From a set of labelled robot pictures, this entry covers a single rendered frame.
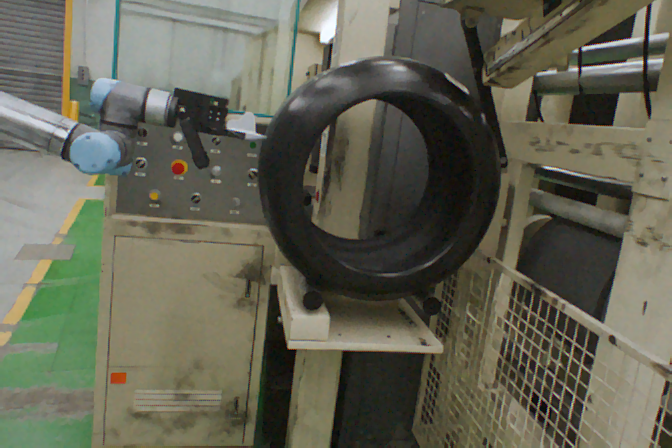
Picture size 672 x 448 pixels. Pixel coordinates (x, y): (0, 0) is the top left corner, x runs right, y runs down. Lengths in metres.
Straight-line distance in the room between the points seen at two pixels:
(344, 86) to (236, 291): 0.94
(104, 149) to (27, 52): 9.53
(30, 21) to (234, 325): 9.15
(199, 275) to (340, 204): 0.57
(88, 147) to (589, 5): 0.98
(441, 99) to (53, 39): 9.65
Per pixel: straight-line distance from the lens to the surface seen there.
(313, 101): 1.02
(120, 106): 1.11
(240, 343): 1.82
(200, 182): 1.70
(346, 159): 1.42
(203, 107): 1.09
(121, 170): 1.13
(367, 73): 1.04
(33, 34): 10.49
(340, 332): 1.21
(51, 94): 10.41
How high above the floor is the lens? 1.30
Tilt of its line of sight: 9 degrees down
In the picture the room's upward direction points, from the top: 7 degrees clockwise
